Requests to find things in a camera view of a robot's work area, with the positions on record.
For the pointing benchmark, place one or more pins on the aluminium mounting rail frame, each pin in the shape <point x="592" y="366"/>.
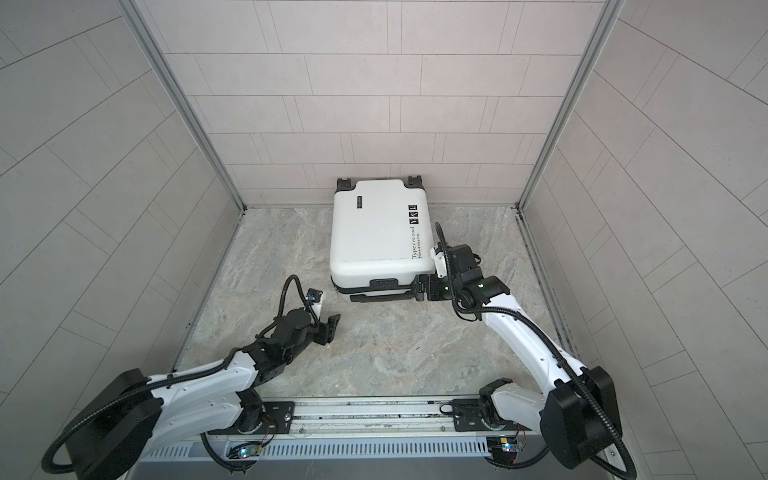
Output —
<point x="363" y="428"/>

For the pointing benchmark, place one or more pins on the left green circuit board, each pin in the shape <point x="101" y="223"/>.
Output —
<point x="245" y="451"/>

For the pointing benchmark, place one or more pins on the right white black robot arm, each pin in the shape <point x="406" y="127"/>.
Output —
<point x="576" y="410"/>

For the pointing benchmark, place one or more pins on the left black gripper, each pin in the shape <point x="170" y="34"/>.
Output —
<point x="326" y="332"/>

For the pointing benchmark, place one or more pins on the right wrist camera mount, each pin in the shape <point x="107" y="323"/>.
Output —
<point x="438" y="257"/>

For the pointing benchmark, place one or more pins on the right green circuit board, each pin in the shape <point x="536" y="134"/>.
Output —
<point x="503" y="450"/>

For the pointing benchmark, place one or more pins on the green circuit board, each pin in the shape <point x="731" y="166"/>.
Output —
<point x="245" y="451"/>
<point x="503" y="450"/>

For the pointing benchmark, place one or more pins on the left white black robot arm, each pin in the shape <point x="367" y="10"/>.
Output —
<point x="138" y="414"/>

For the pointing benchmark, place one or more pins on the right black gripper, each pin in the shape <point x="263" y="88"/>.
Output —
<point x="432" y="291"/>

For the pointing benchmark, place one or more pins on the black and white suitcase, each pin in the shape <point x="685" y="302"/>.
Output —
<point x="381" y="239"/>

